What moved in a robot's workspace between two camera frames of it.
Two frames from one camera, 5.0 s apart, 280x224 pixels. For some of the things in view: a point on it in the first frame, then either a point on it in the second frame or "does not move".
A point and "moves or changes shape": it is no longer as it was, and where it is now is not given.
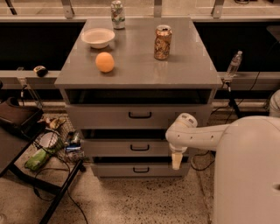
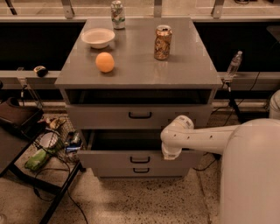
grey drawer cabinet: x=126 y=80 does not move
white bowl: x=98 y=38 does not move
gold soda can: x=163 y=42 does not move
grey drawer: x=126 y=147 moves or changes shape
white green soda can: x=117 y=10 does not move
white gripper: x=178 y=148 → x=170 y=150
